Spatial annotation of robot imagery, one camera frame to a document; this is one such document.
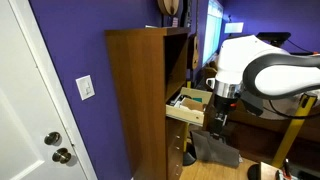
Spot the hanging wooden ukulele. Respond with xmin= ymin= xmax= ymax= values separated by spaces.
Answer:
xmin=190 ymin=0 xmax=201 ymax=71

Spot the beige blanket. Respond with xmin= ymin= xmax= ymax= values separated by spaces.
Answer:
xmin=263 ymin=94 xmax=320 ymax=122

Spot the brown wooden shelf cabinet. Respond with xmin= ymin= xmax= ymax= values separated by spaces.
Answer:
xmin=104 ymin=27 xmax=192 ymax=180

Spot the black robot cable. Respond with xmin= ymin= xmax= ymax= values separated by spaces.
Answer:
xmin=268 ymin=99 xmax=320 ymax=120

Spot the white paper sign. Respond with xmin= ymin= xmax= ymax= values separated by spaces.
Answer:
xmin=224 ymin=21 xmax=245 ymax=35

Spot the brass deadbolt knob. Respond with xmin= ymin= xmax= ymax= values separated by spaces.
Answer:
xmin=43 ymin=131 xmax=62 ymax=146

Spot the bright window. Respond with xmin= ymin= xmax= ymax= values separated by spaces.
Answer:
xmin=201 ymin=0 xmax=224 ymax=66

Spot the grey fabric bag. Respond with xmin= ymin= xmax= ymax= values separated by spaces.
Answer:
xmin=190 ymin=129 xmax=241 ymax=169

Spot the light wood drawer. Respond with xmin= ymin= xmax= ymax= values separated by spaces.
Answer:
xmin=165 ymin=86 xmax=214 ymax=128

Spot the brass door knob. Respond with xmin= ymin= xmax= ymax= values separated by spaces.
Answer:
xmin=51 ymin=147 xmax=72 ymax=165

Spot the yellow stand pole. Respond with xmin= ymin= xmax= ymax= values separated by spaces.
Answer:
xmin=182 ymin=79 xmax=198 ymax=167
xmin=247 ymin=93 xmax=318 ymax=180

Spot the white panel door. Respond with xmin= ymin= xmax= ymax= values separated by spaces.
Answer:
xmin=0 ymin=0 xmax=98 ymax=180

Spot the white light switch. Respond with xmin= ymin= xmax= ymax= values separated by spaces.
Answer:
xmin=75 ymin=75 xmax=96 ymax=102

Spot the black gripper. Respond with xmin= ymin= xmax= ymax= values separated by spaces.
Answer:
xmin=209 ymin=94 xmax=240 ymax=142

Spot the black monitor on stand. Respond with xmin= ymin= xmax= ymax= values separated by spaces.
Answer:
xmin=256 ymin=31 xmax=292 ymax=48

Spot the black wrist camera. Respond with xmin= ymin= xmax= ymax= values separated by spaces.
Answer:
xmin=239 ymin=89 xmax=265 ymax=117

